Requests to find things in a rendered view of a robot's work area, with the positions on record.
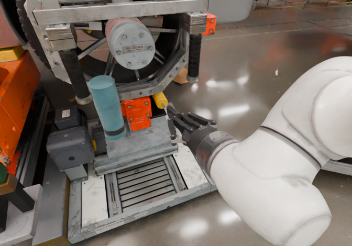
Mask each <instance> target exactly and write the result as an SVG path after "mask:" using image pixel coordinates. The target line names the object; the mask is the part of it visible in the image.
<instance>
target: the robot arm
mask: <svg viewBox="0 0 352 246"><path fill-rule="evenodd" d="M166 108H167V115H168V117H169V119H167V121H168V127H169V130H170V133H171V136H170V138H171V144H172V146H176V145H177V143H182V144H183V145H184V146H187V147H189V149H190V150H191V152H192V153H193V154H194V155H195V156H196V159H197V163H198V164H199V166H200V167H201V168H202V169H203V170H204V171H205V172H206V173H207V174H208V176H209V177H210V179H211V180H213V181H214V183H215V185H216V187H217V189H218V191H219V193H220V194H221V196H222V197H223V199H224V200H225V202H227V204H228V205H229V206H230V208H231V209H232V210H233V211H234V212H235V213H236V214H237V215H238V216H239V217H240V218H241V219H242V220H243V221H244V222H245V223H246V224H247V225H248V226H249V227H251V228H252V229H253V230H254V231H255V232H256V233H258V234H259V235H260V236H262V237H263V238H264V239H266V240H267V241H269V242H270V243H272V244H274V245H276V246H311V245H312V244H313V243H314V242H315V241H316V240H317V239H318V238H319V237H320V236H321V235H322V234H323V233H324V232H325V230H326V229H327V228H328V226H329V224H330V223H331V219H332V215H331V212H330V210H329V207H328V205H327V203H326V201H325V199H324V197H323V196H322V194H321V193H320V191H319V190H318V189H317V188H316V187H315V186H313V185H312V182H313V180H314V178H315V176H316V174H317V173H318V171H319V170H320V169H321V168H322V167H323V166H324V164H325V163H326V162H327V161H329V160H330V159H331V160H336V161H337V160H340V159H343V158H347V157H351V158H352V57H335V58H331V59H328V60H326V61H323V62H321V63H319V64H317V65H316V66H314V67H312V68H311V69H309V70H308V71H307V72H305V73H304V74H303V75H301V76H300V77H299V78H298V79H297V80H296V81H295V82H294V83H293V84H292V85H291V87H290V88H289V89H288V90H287V91H286V92H285V93H284V94H283V95H282V97H281V98H280V99H279V100H278V101H277V103H276V104H275V105H274V106H273V108H272V109H271V111H270V112H269V113H268V115H267V117H266V119H265V120H264V122H263V123H262V124H261V126H260V127H259V128H258V129H257V130H256V131H255V132H254V133H253V134H252V135H251V136H250V137H248V138H247V139H245V140H244V141H242V142H241V141H239V140H237V139H236V138H234V137H233V136H231V135H230V134H228V133H227V132H225V131H220V130H217V122H216V121H214V120H209V119H206V118H204V117H201V116H199V115H196V114H194V113H191V112H189V113H188V114H184V113H181V112H180V111H177V110H175V109H174V108H173V107H172V106H168V107H166ZM175 127H176V128H177V129H179V130H180V131H181V132H182V133H183V135H182V137H180V136H179V135H178V133H177V131H176V129H175Z"/></svg>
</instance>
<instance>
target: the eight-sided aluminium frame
mask: <svg viewBox="0 0 352 246"><path fill-rule="evenodd" d="M24 8H25V10H26V12H27V17H29V19H30V21H31V23H32V26H33V28H34V30H35V32H36V35H37V37H38V39H39V41H40V44H41V46H42V48H43V50H44V52H45V55H46V57H47V59H48V61H49V64H50V66H51V70H52V71H53V73H54V75H55V77H57V78H59V79H61V80H62V81H65V82H67V83H69V84H72V83H71V82H70V79H69V77H68V74H67V72H66V68H65V67H64V63H63V62H62V59H61V57H60V54H59V51H54V50H53V48H52V45H51V43H50V41H49V38H48V35H47V33H46V26H47V25H41V26H40V25H37V23H36V21H35V18H34V16H33V14H32V10H33V9H34V8H43V4H42V2H41V0H26V2H25V3H24ZM189 36H190V34H189V33H188V32H186V31H185V30H183V29H182V28H181V48H180V49H179V50H178V52H177V53H176V54H175V55H174V56H173V57H172V59H171V60H170V61H169V62H168V63H167V65H166V66H165V67H164V68H163V69H162V70H161V72H160V73H159V74H158V75H157V76H156V78H155V79H154V80H153V81H147V82H141V83H136V84H130V85H125V86H119V87H116V89H117V92H118V96H119V100H129V99H134V98H140V97H144V96H149V95H156V94H160V93H161V92H162V91H163V90H165V88H166V87H167V86H168V84H169V83H170V82H171V81H172V80H173V79H174V78H175V76H176V75H177V74H178V73H179V72H180V71H181V70H182V68H183V67H184V66H185V65H186V64H187V63H188V60H189V40H190V39H189ZM83 74H84V73H83ZM84 77H85V80H86V83H87V86H88V82H89V81H90V80H91V79H92V77H90V76H88V75H86V74H84ZM88 89H89V92H91V91H90V88H89V87H88Z"/></svg>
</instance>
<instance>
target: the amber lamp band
mask: <svg viewBox="0 0 352 246"><path fill-rule="evenodd" d="M17 182H18V179H17V178H16V177H15V176H14V175H13V174H12V173H8V178H7V181H6V183H4V184H0V195H4V194H7V193H10V192H13V191H15V189H16V185H17Z"/></svg>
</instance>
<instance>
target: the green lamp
mask: <svg viewBox="0 0 352 246"><path fill-rule="evenodd" d="M7 172H8V168H7V167H6V166H5V165H4V164H3V163H2V162H0V182H3V181H4V180H5V178H6V175H7Z"/></svg>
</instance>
